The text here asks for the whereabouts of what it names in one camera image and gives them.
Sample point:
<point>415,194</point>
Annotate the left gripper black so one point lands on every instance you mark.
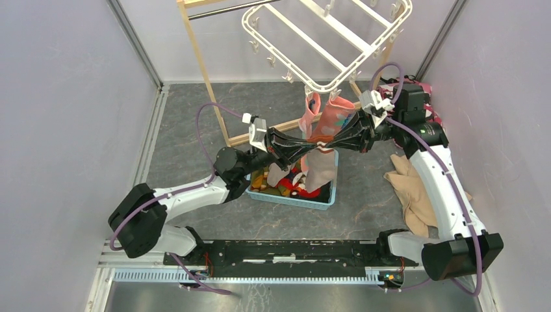
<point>278,145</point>

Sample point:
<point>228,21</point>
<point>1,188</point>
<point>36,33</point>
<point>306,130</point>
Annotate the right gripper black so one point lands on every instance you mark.
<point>362,125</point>

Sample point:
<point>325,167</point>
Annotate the pink sock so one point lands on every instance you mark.
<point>335,115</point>
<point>312,108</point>

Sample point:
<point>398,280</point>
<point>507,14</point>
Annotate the grey brown striped sock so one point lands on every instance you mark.
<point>320,161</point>

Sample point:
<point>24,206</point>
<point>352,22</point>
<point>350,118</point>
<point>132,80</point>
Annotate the red sock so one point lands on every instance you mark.
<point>293,186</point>

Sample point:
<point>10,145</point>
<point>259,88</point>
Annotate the white clip hanger frame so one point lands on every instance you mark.
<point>323,44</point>

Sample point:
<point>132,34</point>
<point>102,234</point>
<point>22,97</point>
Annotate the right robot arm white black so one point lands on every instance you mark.
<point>464,246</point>

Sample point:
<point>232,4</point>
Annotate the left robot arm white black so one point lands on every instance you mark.
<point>139,223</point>

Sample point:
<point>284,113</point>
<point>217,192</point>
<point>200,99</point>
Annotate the olive yellow sock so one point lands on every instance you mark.
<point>259,183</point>

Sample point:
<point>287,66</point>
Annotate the blue plastic basket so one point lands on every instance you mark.
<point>322,202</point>

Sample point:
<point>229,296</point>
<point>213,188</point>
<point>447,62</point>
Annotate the pink camouflage bag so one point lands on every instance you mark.
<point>387,91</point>

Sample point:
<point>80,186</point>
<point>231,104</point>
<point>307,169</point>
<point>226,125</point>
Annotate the beige cloth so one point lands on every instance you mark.
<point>418,213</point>

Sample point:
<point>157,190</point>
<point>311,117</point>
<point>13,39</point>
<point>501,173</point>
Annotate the black metal rod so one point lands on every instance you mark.
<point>230,9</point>

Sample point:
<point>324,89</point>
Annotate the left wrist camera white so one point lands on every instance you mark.
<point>257,131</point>

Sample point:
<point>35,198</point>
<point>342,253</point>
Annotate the wooden rack frame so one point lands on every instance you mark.
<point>202,73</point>

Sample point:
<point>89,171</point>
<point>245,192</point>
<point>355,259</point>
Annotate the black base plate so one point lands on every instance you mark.
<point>292,258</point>

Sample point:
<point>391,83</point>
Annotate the toothed cable rail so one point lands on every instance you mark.
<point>178,275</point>

